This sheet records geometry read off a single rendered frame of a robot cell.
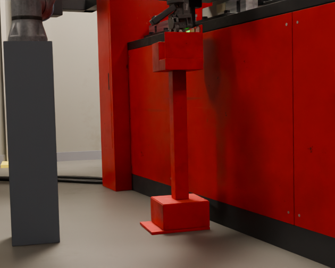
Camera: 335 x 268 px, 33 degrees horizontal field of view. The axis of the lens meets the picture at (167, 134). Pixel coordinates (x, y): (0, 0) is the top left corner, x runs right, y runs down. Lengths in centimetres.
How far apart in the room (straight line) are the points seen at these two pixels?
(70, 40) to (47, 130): 299
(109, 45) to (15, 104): 127
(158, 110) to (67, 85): 224
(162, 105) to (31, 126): 92
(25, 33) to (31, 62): 11
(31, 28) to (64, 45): 290
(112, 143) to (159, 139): 48
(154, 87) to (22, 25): 99
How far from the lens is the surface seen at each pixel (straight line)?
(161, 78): 291
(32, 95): 220
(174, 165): 236
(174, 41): 229
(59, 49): 513
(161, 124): 293
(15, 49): 221
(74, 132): 513
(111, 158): 339
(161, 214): 233
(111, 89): 334
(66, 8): 387
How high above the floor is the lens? 56
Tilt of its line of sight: 4 degrees down
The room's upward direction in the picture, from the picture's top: 1 degrees counter-clockwise
